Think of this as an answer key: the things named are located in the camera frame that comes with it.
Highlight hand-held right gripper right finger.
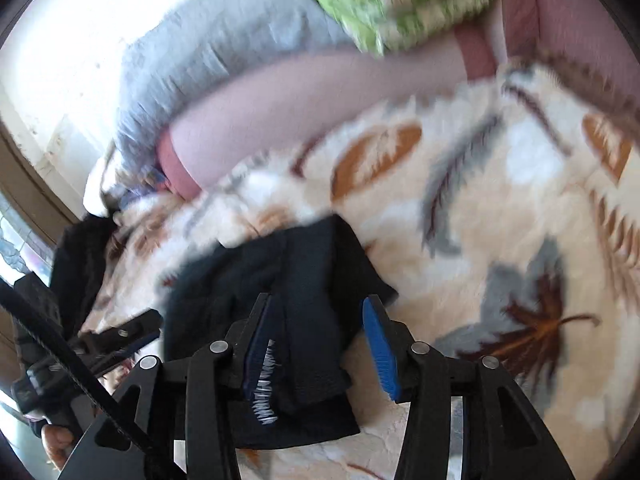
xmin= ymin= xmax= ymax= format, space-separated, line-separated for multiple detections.
xmin=362 ymin=296 xmax=576 ymax=480

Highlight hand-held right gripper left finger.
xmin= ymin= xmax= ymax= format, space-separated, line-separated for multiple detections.
xmin=65 ymin=292 xmax=276 ymax=480

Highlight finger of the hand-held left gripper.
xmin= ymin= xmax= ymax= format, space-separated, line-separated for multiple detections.
xmin=79 ymin=309 xmax=164 ymax=362

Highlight black pants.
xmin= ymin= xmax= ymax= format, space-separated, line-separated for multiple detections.
xmin=162 ymin=217 xmax=401 ymax=451

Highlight person's left hand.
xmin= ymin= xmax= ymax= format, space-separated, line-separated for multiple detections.
xmin=40 ymin=424 xmax=80 ymax=470

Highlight black zip jacket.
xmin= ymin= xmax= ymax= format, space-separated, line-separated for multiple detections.
xmin=12 ymin=215 xmax=121 ymax=331

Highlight patterned glass window pane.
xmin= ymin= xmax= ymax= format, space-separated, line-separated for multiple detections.
xmin=0 ymin=195 xmax=56 ymax=271

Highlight white floral pillow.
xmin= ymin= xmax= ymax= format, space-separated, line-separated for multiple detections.
xmin=82 ymin=150 xmax=132 ymax=221

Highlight leaf print fleece blanket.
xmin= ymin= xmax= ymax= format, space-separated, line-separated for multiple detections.
xmin=80 ymin=57 xmax=640 ymax=480

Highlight pink quilted bed cover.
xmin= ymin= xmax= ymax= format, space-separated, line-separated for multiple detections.
xmin=157 ymin=0 xmax=640 ymax=201

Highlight grey quilted blanket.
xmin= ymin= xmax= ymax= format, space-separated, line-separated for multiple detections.
xmin=112 ymin=0 xmax=361 ymax=196

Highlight green patterned cloth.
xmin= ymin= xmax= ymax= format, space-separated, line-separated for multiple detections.
xmin=252 ymin=0 xmax=506 ymax=56

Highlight black toothed strap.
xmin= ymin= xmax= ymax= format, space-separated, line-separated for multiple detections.
xmin=0 ymin=277 xmax=157 ymax=457

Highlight wooden window frame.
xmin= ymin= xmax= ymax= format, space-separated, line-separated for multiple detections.
xmin=0 ymin=110 xmax=86 ymax=261

